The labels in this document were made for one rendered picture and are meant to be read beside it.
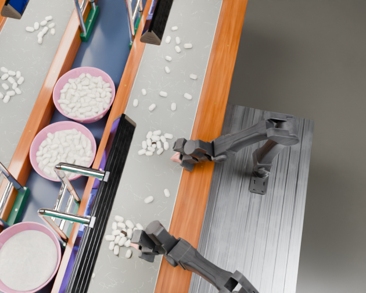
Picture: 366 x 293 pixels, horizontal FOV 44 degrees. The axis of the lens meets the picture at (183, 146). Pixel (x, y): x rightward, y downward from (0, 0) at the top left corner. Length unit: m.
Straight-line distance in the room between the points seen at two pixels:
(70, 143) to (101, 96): 0.25
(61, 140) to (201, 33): 0.82
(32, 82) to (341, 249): 1.80
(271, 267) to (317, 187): 0.99
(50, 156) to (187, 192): 0.58
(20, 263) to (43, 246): 0.10
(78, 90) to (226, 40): 0.71
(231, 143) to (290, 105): 1.34
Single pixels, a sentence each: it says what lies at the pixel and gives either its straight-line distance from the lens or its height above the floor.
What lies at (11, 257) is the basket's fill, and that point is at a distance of 1.84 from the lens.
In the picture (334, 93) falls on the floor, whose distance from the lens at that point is 3.04.
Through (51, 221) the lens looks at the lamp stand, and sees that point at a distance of 1.54.
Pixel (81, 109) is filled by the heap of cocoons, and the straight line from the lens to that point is 1.98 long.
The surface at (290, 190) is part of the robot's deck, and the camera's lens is 1.93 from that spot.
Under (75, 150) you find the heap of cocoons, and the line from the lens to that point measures 1.91.
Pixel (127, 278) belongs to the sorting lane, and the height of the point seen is 0.74.
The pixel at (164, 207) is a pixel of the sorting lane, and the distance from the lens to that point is 1.77.
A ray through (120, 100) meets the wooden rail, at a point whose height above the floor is 0.76.
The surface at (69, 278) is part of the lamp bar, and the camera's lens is 1.37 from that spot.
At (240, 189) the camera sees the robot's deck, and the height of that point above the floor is 0.67.
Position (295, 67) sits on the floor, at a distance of 3.08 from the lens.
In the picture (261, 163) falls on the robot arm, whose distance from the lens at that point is 1.77.
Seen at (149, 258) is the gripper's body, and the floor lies 0.87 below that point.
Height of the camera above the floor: 2.43
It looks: 65 degrees down
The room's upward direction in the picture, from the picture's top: 2 degrees clockwise
